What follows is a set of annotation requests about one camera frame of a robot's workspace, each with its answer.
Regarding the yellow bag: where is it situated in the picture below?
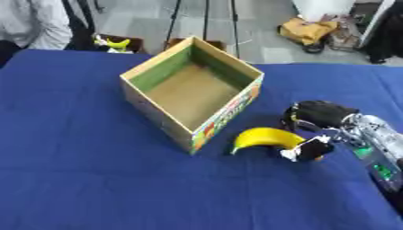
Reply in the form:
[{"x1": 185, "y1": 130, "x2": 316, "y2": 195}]
[{"x1": 277, "y1": 16, "x2": 340, "y2": 47}]

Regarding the brown cardboard box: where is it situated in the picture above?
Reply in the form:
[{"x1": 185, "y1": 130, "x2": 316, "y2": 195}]
[{"x1": 162, "y1": 37, "x2": 228, "y2": 52}]

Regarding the yellow toy banana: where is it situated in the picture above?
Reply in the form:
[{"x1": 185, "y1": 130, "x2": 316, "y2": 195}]
[{"x1": 229, "y1": 127, "x2": 308, "y2": 155}]

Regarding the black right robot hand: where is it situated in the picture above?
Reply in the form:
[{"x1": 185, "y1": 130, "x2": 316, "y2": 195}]
[{"x1": 277, "y1": 100, "x2": 363, "y2": 163}]

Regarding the person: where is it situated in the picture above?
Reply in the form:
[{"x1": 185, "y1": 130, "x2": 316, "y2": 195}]
[{"x1": 0, "y1": 0, "x2": 75, "y2": 68}]

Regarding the brown box with toys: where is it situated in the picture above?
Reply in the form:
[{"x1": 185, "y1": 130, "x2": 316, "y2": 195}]
[{"x1": 93, "y1": 33, "x2": 148, "y2": 55}]

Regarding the black tripod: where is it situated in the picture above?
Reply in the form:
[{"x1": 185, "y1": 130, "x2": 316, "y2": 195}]
[{"x1": 162, "y1": 0, "x2": 243, "y2": 59}]

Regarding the open cardboard box green inside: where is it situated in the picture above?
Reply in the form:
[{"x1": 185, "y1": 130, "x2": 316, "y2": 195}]
[{"x1": 118, "y1": 35, "x2": 266, "y2": 155}]

